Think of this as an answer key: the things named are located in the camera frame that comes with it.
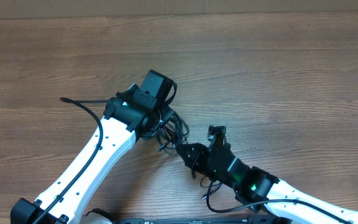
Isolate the black USB-C cable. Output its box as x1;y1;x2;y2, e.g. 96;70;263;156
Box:
155;110;190;153

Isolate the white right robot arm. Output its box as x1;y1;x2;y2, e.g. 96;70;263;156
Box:
177;144;358;223

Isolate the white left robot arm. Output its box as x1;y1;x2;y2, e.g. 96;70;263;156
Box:
10;70;177;223

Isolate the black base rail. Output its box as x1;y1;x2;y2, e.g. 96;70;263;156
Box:
116;215;292;224

